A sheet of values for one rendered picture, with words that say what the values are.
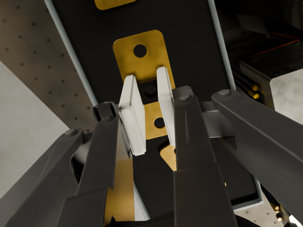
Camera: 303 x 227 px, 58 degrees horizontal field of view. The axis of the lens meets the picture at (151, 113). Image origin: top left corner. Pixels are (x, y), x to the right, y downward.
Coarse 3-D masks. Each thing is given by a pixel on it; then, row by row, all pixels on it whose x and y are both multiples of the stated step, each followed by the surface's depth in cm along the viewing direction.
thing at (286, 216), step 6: (264, 192) 59; (270, 198) 55; (276, 204) 51; (276, 210) 52; (282, 210) 49; (276, 216) 52; (282, 216) 50; (288, 216) 46; (282, 222) 52; (294, 222) 46
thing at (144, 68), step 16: (144, 32) 20; (160, 32) 20; (128, 48) 20; (160, 48) 20; (128, 64) 21; (144, 64) 21; (160, 64) 21; (144, 80) 21; (144, 96) 21; (160, 112) 22; (160, 128) 23
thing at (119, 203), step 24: (96, 120) 14; (96, 144) 11; (120, 144) 12; (96, 168) 9; (120, 168) 10; (96, 192) 7; (120, 192) 9; (72, 216) 7; (96, 216) 6; (120, 216) 8
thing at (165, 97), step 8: (160, 72) 19; (160, 80) 17; (168, 80) 17; (160, 88) 15; (168, 88) 15; (160, 96) 14; (168, 96) 14; (160, 104) 14; (168, 104) 14; (168, 112) 14; (168, 120) 14; (168, 128) 14; (168, 136) 15
